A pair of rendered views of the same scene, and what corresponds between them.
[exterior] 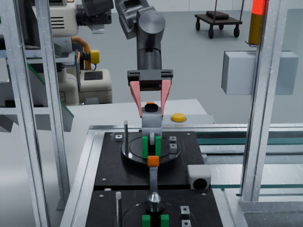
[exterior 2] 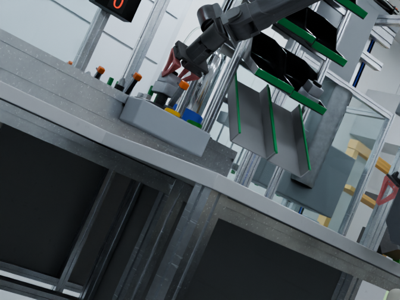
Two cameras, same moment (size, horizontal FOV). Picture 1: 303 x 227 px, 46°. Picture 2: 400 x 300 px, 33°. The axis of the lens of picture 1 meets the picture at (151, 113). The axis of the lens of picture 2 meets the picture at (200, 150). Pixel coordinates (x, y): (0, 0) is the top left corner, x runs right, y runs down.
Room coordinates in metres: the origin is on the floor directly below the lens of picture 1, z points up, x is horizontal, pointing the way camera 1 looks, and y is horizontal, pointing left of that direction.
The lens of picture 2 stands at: (2.31, -0.88, 0.80)
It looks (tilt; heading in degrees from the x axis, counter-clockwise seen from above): 4 degrees up; 146
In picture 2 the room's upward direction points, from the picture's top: 24 degrees clockwise
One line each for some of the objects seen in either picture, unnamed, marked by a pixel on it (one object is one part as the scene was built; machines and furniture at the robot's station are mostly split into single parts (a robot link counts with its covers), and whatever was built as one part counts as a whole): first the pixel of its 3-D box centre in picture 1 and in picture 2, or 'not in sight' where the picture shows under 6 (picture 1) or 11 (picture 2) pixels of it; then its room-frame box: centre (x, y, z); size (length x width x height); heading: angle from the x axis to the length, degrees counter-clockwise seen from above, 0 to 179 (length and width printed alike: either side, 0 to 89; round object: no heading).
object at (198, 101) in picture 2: not in sight; (204, 69); (-0.09, 0.58, 1.32); 0.14 x 0.14 x 0.38
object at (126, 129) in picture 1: (126, 137); not in sight; (0.69, 0.06, 1.03); 0.01 x 0.01 x 0.08
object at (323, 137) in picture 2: not in sight; (313, 87); (-0.06, 1.14, 1.50); 0.38 x 0.21 x 0.88; 1
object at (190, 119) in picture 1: (178, 128); (166, 126); (0.94, -0.08, 0.93); 0.21 x 0.07 x 0.06; 91
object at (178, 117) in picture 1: (178, 118); (171, 114); (0.94, -0.08, 0.96); 0.04 x 0.04 x 0.02
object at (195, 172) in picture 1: (198, 178); not in sight; (0.63, -0.10, 0.97); 0.05 x 0.05 x 0.04; 1
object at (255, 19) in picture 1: (264, 28); not in sight; (0.61, -0.19, 1.29); 0.05 x 0.05 x 0.05
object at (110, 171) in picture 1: (151, 157); not in sight; (0.72, 0.00, 0.96); 0.24 x 0.24 x 0.02; 1
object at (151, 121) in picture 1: (151, 121); (166, 83); (0.71, 0.00, 1.06); 0.08 x 0.04 x 0.07; 2
